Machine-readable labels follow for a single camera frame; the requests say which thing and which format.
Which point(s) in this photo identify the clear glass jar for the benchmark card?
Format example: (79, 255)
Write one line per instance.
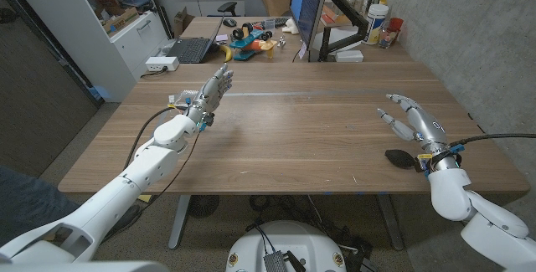
(387, 38)

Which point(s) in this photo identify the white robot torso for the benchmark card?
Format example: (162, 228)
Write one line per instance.
(285, 242)

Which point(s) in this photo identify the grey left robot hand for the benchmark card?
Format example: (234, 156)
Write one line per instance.
(209, 96)

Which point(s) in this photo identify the small white box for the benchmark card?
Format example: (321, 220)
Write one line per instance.
(349, 55)

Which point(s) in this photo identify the white plastic tub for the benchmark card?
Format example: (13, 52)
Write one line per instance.
(374, 23)

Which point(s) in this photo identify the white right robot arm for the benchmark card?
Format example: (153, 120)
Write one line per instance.
(473, 209)

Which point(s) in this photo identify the white power adapter box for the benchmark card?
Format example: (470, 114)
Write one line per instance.
(161, 63)

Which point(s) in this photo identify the flat computer monitor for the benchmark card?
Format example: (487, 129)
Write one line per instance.
(310, 4)

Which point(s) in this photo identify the dark computer mouse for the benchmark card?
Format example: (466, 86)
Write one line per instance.
(229, 22)

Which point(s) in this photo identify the cardboard box with print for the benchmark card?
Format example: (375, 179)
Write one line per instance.
(121, 20)

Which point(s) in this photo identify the small shiny clear object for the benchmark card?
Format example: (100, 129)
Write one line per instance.
(281, 42)

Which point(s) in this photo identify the person's leg in jeans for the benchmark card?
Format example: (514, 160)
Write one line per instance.
(29, 201)

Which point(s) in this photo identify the dark keyboard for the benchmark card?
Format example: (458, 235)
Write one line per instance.
(276, 22)

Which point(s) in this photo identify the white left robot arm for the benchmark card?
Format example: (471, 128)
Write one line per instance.
(125, 184)

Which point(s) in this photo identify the yellow banana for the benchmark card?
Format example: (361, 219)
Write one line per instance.
(227, 53)

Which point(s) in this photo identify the white plush toy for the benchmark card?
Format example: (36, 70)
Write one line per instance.
(291, 27)

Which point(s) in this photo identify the open cardboard box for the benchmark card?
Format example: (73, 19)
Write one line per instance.
(182, 20)

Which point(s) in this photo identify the round black fan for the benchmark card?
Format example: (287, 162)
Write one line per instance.
(204, 205)

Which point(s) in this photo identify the black laptop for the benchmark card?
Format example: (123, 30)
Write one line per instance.
(192, 48)

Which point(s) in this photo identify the pink sticky note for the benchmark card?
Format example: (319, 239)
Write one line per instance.
(302, 50)

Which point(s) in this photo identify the grey table leg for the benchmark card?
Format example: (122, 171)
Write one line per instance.
(180, 222)
(389, 222)

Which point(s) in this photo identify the clear clamshell container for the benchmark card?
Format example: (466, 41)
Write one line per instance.
(184, 96)

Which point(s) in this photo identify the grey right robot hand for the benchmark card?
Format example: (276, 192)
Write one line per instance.
(423, 125)

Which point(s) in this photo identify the bottle with yellow cap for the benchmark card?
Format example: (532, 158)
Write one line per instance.
(383, 0)

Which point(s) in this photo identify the white shelf cabinet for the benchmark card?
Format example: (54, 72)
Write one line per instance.
(104, 42)

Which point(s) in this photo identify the red cup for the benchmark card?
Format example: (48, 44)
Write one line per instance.
(396, 24)

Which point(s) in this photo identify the black office chair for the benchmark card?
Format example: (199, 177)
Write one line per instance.
(228, 7)

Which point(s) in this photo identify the black air blower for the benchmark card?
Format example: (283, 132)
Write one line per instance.
(400, 159)

